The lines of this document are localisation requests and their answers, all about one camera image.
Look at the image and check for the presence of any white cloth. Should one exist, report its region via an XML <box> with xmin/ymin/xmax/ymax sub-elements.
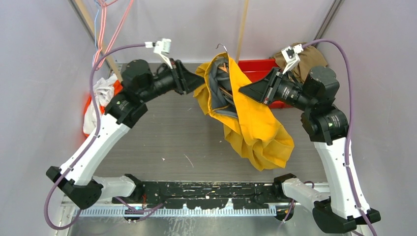
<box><xmin>83</xmin><ymin>74</ymin><xmax>119</xmax><ymax>135</ymax></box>

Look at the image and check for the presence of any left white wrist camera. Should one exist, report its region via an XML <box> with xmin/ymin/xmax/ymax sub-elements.
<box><xmin>145</xmin><ymin>38</ymin><xmax>173</xmax><ymax>69</ymax></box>

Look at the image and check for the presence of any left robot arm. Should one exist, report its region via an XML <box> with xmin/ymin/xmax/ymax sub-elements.
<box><xmin>46</xmin><ymin>59</ymin><xmax>205</xmax><ymax>210</ymax></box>

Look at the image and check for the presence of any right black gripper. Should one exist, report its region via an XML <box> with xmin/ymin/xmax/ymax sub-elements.
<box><xmin>239</xmin><ymin>66</ymin><xmax>315</xmax><ymax>111</ymax></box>

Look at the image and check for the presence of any blue wire hanger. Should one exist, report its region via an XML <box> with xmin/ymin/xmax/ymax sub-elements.
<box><xmin>93</xmin><ymin>0</ymin><xmax>103</xmax><ymax>50</ymax></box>

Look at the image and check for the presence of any wooden clothes rack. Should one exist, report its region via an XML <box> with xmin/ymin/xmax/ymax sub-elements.
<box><xmin>68</xmin><ymin>0</ymin><xmax>250</xmax><ymax>81</ymax></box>

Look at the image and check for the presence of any orange hanger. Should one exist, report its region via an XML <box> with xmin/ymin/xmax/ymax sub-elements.
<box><xmin>216</xmin><ymin>43</ymin><xmax>235</xmax><ymax>102</ymax></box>

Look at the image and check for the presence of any red plastic bin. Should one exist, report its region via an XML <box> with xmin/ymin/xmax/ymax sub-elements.
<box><xmin>238</xmin><ymin>59</ymin><xmax>291</xmax><ymax>108</ymax></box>

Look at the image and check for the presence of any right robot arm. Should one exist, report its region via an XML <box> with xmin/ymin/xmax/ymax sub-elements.
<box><xmin>239</xmin><ymin>66</ymin><xmax>381</xmax><ymax>234</ymax></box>

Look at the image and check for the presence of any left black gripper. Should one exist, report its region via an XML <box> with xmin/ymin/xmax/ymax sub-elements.
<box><xmin>139</xmin><ymin>58</ymin><xmax>207</xmax><ymax>103</ymax></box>

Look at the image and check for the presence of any aluminium rail frame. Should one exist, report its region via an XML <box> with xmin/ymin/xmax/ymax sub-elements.
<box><xmin>54</xmin><ymin>184</ymin><xmax>364</xmax><ymax>236</ymax></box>

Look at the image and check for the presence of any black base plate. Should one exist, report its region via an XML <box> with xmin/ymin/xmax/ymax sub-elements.
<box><xmin>121</xmin><ymin>181</ymin><xmax>290</xmax><ymax>209</ymax></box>

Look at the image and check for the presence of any tan brown garment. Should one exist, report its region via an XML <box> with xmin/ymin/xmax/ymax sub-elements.
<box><xmin>271</xmin><ymin>46</ymin><xmax>328</xmax><ymax>83</ymax></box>

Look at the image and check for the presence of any pink wire hanger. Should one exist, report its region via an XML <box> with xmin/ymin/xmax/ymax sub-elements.
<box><xmin>95</xmin><ymin>0</ymin><xmax>135</xmax><ymax>63</ymax></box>

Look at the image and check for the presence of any yellow pleated skirt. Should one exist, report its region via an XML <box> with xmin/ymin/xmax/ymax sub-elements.
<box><xmin>193</xmin><ymin>53</ymin><xmax>295</xmax><ymax>171</ymax></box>

